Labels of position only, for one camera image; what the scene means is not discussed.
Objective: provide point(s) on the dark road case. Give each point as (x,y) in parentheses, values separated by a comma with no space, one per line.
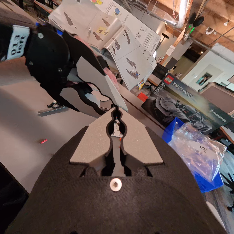
(215,98)

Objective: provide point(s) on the orange box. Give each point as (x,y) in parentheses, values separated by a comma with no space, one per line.
(142,96)

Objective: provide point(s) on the dark lego set box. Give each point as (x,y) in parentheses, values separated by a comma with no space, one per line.
(182,102)

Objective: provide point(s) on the blue plastic bin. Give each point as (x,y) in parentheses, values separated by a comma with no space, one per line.
(171,131)

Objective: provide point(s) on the yellow and blue box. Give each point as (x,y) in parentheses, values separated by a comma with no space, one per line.
(140,85)

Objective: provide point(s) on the lego sticker sheet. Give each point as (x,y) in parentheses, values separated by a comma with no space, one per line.
(117,130)

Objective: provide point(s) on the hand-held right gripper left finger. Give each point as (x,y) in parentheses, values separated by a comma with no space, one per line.
(91,146)

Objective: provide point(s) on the lego instruction booklet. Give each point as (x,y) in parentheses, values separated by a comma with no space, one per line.
(128,60)

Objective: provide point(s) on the long red ridged lego connector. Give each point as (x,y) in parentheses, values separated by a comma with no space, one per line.
(44,141)

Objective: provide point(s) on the silver ventilation duct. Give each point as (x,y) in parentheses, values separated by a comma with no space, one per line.
(182,12)

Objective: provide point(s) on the black ceiling speaker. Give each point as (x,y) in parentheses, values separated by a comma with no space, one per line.
(198,20)

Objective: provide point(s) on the clear plastic bag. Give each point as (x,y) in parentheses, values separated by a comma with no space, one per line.
(197,151)

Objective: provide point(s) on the black floor lamp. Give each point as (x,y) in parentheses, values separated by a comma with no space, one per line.
(165,35)

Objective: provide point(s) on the person's left hand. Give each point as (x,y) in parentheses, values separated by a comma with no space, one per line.
(113,80)

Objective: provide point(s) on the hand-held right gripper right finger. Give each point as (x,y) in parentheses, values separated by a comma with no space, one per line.
(142,146)

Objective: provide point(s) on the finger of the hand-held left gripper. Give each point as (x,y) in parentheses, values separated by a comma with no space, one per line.
(71,96)
(95,76)

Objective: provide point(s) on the grey lego wing blue pins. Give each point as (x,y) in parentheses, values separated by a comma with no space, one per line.
(54,108)

